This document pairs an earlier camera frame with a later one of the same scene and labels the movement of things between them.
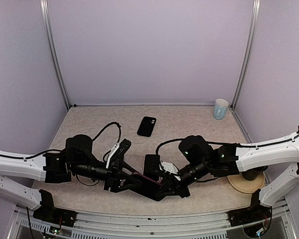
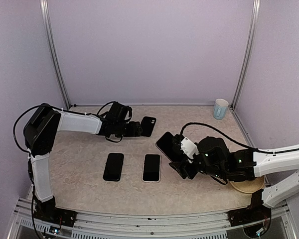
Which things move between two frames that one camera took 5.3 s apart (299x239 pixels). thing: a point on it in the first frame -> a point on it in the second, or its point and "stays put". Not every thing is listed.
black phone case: [146, 126] stays put
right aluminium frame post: [256, 14] stays put
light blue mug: [220, 109] stays put
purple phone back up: [149, 188] -> [165, 144]
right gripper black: [172, 182] -> [184, 169]
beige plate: [246, 186] stays put
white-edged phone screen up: [151, 167] stays put
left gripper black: [113, 181] -> [135, 130]
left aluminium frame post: [44, 4] stays put
